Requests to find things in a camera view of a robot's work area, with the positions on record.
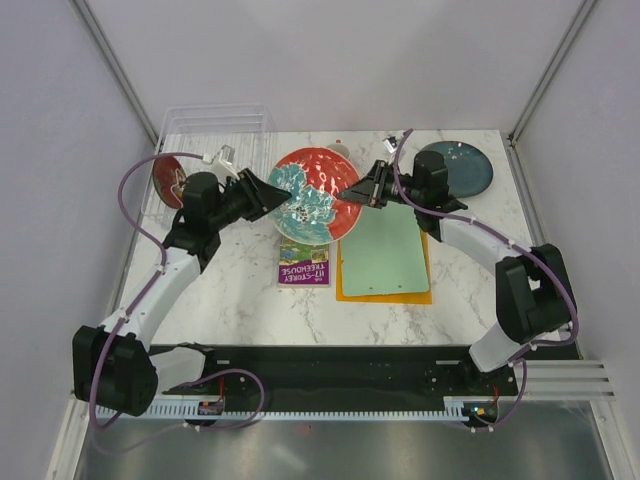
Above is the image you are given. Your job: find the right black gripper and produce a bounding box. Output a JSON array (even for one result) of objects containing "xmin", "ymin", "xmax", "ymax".
[{"xmin": 340, "ymin": 159, "xmax": 426, "ymax": 208}]

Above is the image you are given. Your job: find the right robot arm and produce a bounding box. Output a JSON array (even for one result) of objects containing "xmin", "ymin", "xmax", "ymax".
[{"xmin": 338, "ymin": 151, "xmax": 579, "ymax": 394}]

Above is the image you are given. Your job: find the small dark red plate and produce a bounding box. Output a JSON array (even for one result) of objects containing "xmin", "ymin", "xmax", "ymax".
[{"xmin": 151, "ymin": 156, "xmax": 187, "ymax": 210}]

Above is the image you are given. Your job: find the dark blue speckled plate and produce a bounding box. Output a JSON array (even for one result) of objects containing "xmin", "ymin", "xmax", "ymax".
[{"xmin": 422, "ymin": 141, "xmax": 494, "ymax": 198}]

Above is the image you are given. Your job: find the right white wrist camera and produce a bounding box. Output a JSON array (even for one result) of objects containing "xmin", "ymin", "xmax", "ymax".
[{"xmin": 383, "ymin": 135, "xmax": 399, "ymax": 154}]

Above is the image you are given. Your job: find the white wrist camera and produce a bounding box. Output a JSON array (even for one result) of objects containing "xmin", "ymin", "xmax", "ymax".
[
  {"xmin": 383, "ymin": 135, "xmax": 399, "ymax": 154},
  {"xmin": 210, "ymin": 145, "xmax": 239, "ymax": 180}
]

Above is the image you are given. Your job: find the white cable duct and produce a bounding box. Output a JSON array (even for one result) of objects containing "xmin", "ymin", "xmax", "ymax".
[{"xmin": 94, "ymin": 395, "xmax": 521, "ymax": 420}]

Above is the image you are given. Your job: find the orange folder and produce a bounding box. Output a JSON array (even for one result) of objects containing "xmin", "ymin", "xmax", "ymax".
[{"xmin": 336, "ymin": 228, "xmax": 432, "ymax": 305}]

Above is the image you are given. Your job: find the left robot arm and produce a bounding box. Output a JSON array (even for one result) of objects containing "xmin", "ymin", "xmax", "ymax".
[{"xmin": 72, "ymin": 169, "xmax": 291, "ymax": 416}]

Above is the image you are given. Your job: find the clear wire dish rack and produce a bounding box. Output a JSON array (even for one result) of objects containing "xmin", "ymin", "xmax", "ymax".
[{"xmin": 142, "ymin": 103, "xmax": 280, "ymax": 226}]

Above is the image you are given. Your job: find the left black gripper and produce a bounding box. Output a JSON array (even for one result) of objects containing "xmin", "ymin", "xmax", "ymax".
[{"xmin": 208, "ymin": 167, "xmax": 291, "ymax": 230}]

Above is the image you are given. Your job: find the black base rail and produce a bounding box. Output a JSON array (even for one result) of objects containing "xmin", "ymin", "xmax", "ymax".
[{"xmin": 170, "ymin": 345, "xmax": 518, "ymax": 406}]

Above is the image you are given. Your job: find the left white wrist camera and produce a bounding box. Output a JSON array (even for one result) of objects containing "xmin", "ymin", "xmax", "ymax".
[{"xmin": 210, "ymin": 145, "xmax": 239, "ymax": 180}]

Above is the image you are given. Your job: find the red and teal floral plate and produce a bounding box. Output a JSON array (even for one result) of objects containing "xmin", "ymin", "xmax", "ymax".
[{"xmin": 268, "ymin": 147, "xmax": 362, "ymax": 246}]

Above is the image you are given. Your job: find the orange mug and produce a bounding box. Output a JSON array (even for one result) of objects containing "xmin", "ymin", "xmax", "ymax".
[{"xmin": 327, "ymin": 141, "xmax": 350, "ymax": 159}]

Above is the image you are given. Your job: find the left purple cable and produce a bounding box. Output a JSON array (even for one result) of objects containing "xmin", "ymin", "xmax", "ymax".
[{"xmin": 87, "ymin": 152, "xmax": 214, "ymax": 431}]

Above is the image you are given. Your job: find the purple treehouse book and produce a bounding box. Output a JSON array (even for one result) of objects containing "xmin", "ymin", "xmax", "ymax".
[{"xmin": 278, "ymin": 237, "xmax": 331, "ymax": 288}]

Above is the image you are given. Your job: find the mint green cutting board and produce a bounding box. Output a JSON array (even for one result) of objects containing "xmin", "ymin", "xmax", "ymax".
[{"xmin": 339, "ymin": 203, "xmax": 430, "ymax": 297}]

